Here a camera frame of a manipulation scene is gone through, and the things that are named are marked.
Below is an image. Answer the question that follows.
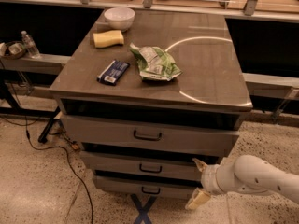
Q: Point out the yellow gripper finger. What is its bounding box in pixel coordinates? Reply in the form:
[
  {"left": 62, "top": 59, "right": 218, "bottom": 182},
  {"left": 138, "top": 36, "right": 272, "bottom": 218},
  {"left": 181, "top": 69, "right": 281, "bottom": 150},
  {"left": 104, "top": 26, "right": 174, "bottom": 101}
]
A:
[
  {"left": 185, "top": 188, "right": 211, "bottom": 210},
  {"left": 192, "top": 158, "right": 207, "bottom": 173}
]

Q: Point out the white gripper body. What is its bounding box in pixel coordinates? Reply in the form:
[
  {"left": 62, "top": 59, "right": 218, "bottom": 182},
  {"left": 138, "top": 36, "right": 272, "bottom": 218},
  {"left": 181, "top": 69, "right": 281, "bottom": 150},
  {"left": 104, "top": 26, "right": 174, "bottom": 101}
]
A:
[{"left": 201, "top": 164, "right": 236, "bottom": 195}]

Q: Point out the grey drawer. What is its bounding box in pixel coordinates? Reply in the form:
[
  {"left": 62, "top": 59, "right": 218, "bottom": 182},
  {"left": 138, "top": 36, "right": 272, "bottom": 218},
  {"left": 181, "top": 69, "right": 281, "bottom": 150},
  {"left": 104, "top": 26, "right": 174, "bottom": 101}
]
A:
[
  {"left": 80, "top": 151, "right": 202, "bottom": 182},
  {"left": 61, "top": 115, "right": 239, "bottom": 157},
  {"left": 93, "top": 175, "right": 195, "bottom": 200}
]

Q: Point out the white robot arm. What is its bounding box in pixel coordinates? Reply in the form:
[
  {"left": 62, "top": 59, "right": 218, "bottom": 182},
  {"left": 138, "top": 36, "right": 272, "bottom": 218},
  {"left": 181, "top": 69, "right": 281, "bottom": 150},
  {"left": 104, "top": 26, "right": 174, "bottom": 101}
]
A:
[{"left": 185, "top": 155, "right": 299, "bottom": 210}]

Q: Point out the grey bottom drawer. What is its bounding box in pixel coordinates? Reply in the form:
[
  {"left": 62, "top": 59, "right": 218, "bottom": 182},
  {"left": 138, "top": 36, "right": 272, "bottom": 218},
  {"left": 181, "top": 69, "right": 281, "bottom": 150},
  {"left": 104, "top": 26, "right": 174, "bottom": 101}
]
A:
[{"left": 93, "top": 175, "right": 195, "bottom": 200}]

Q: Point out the grey top drawer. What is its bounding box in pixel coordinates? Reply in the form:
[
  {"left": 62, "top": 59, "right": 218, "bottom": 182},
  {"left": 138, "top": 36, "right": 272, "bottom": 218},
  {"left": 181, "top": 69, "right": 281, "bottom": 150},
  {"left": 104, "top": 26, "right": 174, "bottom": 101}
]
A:
[{"left": 61, "top": 115, "right": 239, "bottom": 157}]

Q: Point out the grey drawer cabinet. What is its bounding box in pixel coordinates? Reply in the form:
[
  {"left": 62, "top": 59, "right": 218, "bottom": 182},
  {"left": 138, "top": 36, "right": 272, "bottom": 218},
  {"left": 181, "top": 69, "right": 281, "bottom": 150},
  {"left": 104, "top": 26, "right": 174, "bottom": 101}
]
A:
[{"left": 50, "top": 10, "right": 252, "bottom": 188}]

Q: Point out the green chip bag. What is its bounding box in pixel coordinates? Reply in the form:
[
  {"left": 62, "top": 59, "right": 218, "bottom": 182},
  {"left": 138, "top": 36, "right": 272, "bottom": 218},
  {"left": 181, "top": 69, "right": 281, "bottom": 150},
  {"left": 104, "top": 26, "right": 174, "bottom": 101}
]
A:
[{"left": 129, "top": 43, "right": 182, "bottom": 81}]

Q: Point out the blue snack packet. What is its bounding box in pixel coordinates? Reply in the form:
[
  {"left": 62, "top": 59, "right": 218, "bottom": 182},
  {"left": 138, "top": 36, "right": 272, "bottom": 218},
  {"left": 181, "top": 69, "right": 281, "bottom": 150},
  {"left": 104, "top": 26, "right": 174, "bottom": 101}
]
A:
[{"left": 96, "top": 60, "right": 130, "bottom": 86}]

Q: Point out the yellow sponge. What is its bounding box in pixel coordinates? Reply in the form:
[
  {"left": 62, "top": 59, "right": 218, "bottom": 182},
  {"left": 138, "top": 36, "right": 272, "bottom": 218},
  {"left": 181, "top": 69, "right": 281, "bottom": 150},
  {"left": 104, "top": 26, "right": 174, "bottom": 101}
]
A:
[{"left": 93, "top": 30, "right": 124, "bottom": 49}]

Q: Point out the white bowl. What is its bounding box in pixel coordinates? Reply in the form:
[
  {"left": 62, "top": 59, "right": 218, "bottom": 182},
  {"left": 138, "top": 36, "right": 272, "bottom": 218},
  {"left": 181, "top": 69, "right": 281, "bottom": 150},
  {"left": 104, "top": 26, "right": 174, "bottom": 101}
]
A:
[{"left": 104, "top": 7, "right": 135, "bottom": 32}]

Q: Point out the clear plastic water bottle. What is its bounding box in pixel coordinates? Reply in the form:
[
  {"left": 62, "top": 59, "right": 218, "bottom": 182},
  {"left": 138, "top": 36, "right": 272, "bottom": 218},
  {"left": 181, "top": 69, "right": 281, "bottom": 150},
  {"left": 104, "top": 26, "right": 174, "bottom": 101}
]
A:
[{"left": 21, "top": 31, "right": 40, "bottom": 59}]

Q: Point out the dark bowl with items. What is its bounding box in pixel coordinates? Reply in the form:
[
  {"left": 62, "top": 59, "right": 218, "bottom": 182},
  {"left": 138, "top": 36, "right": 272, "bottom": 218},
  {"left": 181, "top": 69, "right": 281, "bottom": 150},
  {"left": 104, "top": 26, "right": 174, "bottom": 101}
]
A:
[{"left": 0, "top": 41, "right": 26, "bottom": 60}]

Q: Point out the black floor cable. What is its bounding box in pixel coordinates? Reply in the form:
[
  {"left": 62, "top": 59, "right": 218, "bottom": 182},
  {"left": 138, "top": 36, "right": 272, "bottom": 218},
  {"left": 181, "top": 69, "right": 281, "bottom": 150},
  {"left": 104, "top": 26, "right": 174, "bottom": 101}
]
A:
[{"left": 0, "top": 115, "right": 94, "bottom": 224}]

